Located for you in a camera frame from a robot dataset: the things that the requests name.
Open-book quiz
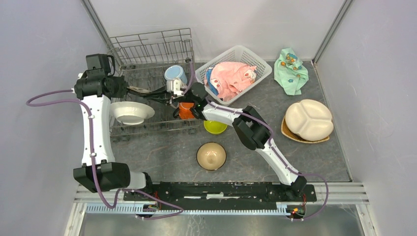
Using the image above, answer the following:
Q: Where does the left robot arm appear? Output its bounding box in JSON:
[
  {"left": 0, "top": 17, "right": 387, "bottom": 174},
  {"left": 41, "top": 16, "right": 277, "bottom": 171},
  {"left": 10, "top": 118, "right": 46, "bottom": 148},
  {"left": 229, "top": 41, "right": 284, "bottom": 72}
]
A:
[{"left": 73, "top": 54, "right": 154, "bottom": 201}]

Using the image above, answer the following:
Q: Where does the white plastic basket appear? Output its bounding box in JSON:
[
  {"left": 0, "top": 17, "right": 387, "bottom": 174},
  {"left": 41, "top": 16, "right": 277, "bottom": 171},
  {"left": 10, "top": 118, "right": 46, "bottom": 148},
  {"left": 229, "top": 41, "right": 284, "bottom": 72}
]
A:
[{"left": 195, "top": 45, "right": 272, "bottom": 106}]

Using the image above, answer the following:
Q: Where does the beige bowl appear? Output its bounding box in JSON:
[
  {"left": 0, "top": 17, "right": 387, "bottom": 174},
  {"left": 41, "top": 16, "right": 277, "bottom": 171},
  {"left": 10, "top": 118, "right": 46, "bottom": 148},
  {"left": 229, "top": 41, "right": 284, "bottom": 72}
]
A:
[{"left": 196, "top": 142, "right": 227, "bottom": 171}]

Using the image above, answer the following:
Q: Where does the light blue cup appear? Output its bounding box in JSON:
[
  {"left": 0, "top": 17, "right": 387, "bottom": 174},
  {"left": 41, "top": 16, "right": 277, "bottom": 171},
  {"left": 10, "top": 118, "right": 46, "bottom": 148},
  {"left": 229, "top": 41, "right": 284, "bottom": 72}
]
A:
[{"left": 164, "top": 65, "right": 188, "bottom": 84}]

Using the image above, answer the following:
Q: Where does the metal wire dish rack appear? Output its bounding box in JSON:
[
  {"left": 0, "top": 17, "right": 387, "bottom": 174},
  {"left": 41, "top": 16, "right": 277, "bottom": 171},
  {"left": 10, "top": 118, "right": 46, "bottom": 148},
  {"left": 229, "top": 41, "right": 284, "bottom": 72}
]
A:
[{"left": 109, "top": 28, "right": 200, "bottom": 143}]

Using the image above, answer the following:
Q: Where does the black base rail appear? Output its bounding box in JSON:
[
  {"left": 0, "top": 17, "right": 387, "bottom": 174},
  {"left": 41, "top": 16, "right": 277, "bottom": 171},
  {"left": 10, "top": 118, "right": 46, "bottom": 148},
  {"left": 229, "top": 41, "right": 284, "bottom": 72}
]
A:
[{"left": 143, "top": 182, "right": 317, "bottom": 210}]

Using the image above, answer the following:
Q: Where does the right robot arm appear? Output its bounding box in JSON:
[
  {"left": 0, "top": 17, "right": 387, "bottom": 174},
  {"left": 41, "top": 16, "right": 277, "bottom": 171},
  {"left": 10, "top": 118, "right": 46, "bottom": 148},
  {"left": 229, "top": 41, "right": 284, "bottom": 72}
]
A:
[{"left": 144, "top": 83, "right": 307, "bottom": 201}]

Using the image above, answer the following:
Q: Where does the wooden woven coaster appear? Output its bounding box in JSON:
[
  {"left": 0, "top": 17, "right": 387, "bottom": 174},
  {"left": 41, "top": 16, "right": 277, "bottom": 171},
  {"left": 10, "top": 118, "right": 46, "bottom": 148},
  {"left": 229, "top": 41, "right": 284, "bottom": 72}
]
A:
[{"left": 281, "top": 118, "right": 330, "bottom": 144}]

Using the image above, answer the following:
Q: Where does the cream plate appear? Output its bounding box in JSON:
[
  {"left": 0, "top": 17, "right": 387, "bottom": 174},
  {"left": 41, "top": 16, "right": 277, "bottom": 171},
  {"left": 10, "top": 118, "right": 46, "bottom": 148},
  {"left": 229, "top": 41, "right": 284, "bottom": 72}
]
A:
[{"left": 284, "top": 99, "right": 334, "bottom": 143}]

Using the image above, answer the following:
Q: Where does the orange mug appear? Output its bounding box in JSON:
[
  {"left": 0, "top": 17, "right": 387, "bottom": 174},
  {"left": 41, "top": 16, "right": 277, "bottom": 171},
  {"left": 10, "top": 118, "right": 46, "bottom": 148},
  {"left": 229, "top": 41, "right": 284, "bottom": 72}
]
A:
[{"left": 173, "top": 102, "right": 195, "bottom": 119}]

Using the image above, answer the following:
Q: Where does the white deep plate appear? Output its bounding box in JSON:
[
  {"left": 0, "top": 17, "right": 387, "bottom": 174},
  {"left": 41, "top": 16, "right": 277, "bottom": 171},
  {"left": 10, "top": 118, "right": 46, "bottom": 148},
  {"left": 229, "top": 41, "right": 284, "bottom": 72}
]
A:
[{"left": 110, "top": 101, "right": 155, "bottom": 125}]

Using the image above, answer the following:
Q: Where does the blue cloth in basket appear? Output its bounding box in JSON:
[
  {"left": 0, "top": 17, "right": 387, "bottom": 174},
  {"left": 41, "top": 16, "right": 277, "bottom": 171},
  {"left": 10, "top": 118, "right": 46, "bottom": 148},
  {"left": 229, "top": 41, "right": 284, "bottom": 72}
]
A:
[{"left": 206, "top": 67, "right": 218, "bottom": 96}]

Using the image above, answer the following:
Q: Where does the yellow-green bowl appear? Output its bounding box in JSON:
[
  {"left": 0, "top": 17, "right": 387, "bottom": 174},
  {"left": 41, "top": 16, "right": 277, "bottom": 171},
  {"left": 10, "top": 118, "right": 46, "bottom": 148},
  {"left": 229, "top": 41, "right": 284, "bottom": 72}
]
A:
[{"left": 204, "top": 120, "right": 228, "bottom": 135}]

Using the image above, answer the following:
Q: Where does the pink patterned cloth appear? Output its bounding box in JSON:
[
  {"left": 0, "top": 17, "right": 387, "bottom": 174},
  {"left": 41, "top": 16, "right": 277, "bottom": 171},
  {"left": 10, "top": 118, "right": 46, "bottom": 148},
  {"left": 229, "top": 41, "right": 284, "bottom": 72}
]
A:
[{"left": 204, "top": 61, "right": 257, "bottom": 102}]

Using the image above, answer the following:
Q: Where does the green patterned cloth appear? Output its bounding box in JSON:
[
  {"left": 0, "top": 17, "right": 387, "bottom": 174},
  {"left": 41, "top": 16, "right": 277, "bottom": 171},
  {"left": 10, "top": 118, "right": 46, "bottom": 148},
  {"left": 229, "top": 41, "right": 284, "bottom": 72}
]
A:
[{"left": 274, "top": 48, "right": 309, "bottom": 96}]

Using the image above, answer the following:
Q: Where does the square floral plate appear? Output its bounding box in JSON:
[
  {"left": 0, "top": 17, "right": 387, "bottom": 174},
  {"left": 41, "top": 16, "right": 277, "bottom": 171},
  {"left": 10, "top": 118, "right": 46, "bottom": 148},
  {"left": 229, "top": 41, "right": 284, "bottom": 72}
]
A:
[{"left": 127, "top": 86, "right": 153, "bottom": 97}]

